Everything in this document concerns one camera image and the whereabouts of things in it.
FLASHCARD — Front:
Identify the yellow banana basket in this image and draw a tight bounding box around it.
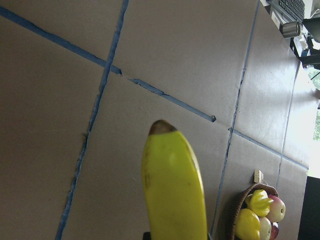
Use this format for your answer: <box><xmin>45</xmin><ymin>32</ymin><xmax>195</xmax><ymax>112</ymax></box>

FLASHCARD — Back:
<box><xmin>141</xmin><ymin>120</ymin><xmax>208</xmax><ymax>240</ymax></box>

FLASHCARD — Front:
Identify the paper tag on basket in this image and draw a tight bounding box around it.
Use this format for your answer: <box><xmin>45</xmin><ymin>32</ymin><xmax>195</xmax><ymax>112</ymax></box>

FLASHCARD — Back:
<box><xmin>253</xmin><ymin>169</ymin><xmax>264</xmax><ymax>184</ymax></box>

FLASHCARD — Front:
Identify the woven wicker basket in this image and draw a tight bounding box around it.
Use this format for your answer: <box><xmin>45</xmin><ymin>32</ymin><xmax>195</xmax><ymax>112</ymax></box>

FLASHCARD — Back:
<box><xmin>225</xmin><ymin>183</ymin><xmax>279</xmax><ymax>240</ymax></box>

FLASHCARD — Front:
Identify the yellow starfruit in basket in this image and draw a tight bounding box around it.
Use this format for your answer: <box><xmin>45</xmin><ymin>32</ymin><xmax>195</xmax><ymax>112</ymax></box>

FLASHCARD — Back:
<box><xmin>244</xmin><ymin>189</ymin><xmax>274</xmax><ymax>217</ymax></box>

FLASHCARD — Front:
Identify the pale green apple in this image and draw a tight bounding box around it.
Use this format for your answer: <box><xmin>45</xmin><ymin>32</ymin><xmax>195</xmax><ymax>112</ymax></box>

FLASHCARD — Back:
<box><xmin>259</xmin><ymin>217</ymin><xmax>272</xmax><ymax>240</ymax></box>

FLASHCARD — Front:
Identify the small steel cup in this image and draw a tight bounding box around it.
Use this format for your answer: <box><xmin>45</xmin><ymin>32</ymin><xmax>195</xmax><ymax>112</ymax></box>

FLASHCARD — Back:
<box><xmin>279</xmin><ymin>21</ymin><xmax>301</xmax><ymax>39</ymax></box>

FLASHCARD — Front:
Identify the red orange mango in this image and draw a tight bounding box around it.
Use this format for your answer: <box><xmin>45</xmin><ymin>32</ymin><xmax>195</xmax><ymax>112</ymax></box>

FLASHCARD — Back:
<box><xmin>269</xmin><ymin>222</ymin><xmax>279</xmax><ymax>240</ymax></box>

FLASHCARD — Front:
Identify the black keyboard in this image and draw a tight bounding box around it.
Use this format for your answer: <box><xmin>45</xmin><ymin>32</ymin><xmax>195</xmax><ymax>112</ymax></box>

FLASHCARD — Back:
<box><xmin>277</xmin><ymin>0</ymin><xmax>305</xmax><ymax>21</ymax></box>

